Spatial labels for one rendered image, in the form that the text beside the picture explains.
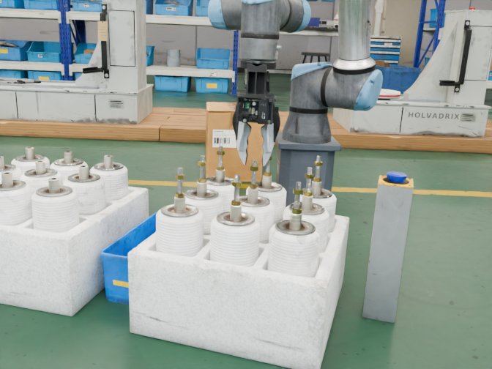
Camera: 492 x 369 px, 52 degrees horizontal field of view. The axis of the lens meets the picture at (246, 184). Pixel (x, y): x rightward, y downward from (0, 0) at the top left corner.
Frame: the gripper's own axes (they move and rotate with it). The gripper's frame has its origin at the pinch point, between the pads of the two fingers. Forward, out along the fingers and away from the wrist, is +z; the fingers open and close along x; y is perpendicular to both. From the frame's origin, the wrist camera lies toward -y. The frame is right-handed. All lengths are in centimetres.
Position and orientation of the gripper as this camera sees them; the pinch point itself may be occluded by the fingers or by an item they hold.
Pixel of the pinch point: (254, 158)
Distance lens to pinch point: 106.4
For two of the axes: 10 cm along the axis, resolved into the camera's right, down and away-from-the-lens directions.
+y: -0.9, 2.7, -9.6
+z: -0.4, 9.6, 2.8
